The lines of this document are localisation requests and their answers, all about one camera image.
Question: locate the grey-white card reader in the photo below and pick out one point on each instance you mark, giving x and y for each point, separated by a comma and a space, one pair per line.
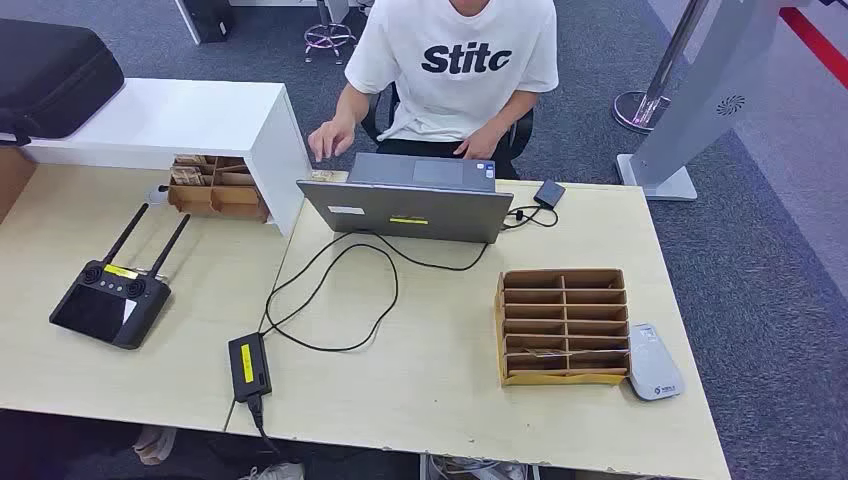
654, 364

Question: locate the black remote controller with antennas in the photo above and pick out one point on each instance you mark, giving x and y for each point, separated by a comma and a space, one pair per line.
109, 308

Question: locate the white desk shelf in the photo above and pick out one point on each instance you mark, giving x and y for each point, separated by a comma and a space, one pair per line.
166, 119

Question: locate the large cardboard card organizer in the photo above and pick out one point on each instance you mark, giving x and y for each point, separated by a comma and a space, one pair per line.
563, 331

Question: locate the cards in small organizer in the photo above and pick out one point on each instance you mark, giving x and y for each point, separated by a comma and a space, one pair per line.
187, 173

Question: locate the chrome stanchion post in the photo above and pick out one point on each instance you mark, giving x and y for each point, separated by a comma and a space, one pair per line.
636, 109

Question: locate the black office chair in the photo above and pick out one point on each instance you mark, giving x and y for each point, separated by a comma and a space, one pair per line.
379, 122

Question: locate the person's left hand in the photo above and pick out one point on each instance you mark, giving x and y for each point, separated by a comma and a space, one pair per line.
480, 142

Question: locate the grey kiosk stand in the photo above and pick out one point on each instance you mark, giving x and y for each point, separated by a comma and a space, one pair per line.
702, 99

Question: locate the person's left forearm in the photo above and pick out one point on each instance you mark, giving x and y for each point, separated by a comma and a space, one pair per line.
511, 111

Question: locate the white sneaker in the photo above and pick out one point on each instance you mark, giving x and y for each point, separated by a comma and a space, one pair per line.
278, 472

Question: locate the small card stack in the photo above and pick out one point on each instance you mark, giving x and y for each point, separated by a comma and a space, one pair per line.
329, 176

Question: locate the person's right hand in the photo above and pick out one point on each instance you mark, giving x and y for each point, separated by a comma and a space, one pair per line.
331, 139

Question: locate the black computer tower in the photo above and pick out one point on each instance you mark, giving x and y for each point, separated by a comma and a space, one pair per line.
205, 18

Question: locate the person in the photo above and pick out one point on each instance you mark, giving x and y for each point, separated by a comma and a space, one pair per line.
457, 99

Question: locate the chrome stool base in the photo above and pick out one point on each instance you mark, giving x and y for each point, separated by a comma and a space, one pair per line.
328, 36

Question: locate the small cardboard organizer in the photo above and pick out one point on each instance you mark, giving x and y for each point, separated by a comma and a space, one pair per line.
218, 199

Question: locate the small black external drive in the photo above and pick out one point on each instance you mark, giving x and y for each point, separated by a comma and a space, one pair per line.
550, 194

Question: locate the small white round object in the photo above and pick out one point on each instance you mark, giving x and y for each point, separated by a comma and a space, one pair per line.
158, 195

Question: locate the grey laptop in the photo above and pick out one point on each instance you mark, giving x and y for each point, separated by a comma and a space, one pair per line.
411, 212

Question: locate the black carrying case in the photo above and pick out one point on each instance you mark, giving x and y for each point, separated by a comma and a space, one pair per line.
53, 73

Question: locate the black power adapter yellow label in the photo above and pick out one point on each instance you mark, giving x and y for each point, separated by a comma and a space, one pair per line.
249, 366

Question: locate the pale shoe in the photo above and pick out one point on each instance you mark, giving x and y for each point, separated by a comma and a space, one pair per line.
156, 445

